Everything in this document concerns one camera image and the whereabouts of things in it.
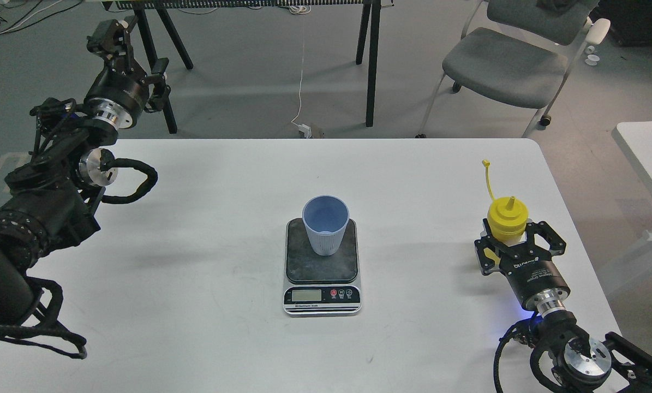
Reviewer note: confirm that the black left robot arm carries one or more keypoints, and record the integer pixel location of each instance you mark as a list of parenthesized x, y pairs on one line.
[(55, 195)]

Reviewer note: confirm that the blue ribbed plastic cup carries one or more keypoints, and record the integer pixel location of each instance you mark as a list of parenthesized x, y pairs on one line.
[(325, 218)]

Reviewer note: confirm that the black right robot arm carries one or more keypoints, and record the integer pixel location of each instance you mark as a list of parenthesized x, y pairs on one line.
[(564, 358)]

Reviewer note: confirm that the digital kitchen scale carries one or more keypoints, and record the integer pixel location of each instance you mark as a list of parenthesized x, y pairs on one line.
[(316, 285)]

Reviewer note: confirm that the grey office chair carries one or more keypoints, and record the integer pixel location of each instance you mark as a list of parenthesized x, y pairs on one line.
[(513, 71)]

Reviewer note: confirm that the small white floor caps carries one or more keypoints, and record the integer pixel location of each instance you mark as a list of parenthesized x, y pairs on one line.
[(592, 59)]

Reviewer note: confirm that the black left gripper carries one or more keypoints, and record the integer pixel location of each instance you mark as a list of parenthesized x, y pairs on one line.
[(115, 97)]

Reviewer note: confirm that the black trestle desk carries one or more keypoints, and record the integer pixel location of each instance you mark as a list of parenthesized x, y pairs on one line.
[(264, 67)]

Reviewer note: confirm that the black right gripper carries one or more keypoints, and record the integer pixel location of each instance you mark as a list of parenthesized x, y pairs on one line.
[(529, 269)]

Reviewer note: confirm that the white power adapter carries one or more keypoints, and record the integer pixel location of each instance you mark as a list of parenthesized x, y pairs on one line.
[(310, 131)]

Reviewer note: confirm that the yellow squeeze seasoning bottle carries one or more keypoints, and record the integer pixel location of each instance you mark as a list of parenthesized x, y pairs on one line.
[(507, 217)]

